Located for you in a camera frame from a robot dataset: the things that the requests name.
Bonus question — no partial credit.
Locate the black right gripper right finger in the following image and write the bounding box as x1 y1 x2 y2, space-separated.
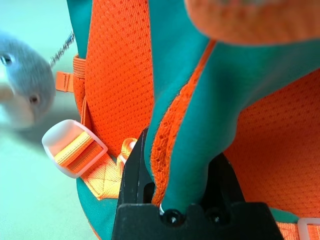
199 152 245 205

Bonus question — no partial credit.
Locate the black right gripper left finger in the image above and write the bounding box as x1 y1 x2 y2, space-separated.
119 127 156 206

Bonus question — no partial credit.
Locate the orange teal backpack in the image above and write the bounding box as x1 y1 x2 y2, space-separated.
41 0 320 240

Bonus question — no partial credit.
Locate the white grey plush toy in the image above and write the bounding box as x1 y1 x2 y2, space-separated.
0 31 57 131

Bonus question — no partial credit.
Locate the silver ball chain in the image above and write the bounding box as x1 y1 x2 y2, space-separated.
49 31 76 66

